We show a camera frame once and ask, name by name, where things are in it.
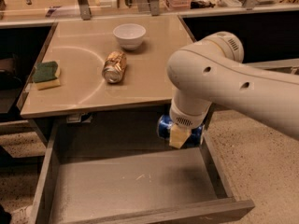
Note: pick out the white bowl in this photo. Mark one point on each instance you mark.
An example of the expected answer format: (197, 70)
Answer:
(129, 35)

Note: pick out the blue pepsi can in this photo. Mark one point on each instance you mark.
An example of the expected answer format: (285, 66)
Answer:
(164, 129)

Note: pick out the grey cabinet with beige top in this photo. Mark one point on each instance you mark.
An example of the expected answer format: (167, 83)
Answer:
(81, 47)

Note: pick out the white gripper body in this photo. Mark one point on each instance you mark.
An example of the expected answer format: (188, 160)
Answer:
(186, 119)

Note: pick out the white label tag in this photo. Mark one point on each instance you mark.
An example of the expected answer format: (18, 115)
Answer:
(78, 118)

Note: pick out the gold soda can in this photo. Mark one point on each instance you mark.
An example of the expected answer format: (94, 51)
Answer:
(114, 67)

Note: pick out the green yellow sponge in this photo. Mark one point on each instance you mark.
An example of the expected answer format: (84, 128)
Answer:
(46, 75)

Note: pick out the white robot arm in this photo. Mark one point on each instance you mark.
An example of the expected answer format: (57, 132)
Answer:
(211, 71)

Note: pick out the open grey wooden drawer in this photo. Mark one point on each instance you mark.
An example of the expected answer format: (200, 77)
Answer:
(117, 170)

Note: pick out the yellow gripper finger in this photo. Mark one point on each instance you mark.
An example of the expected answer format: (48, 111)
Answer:
(178, 136)

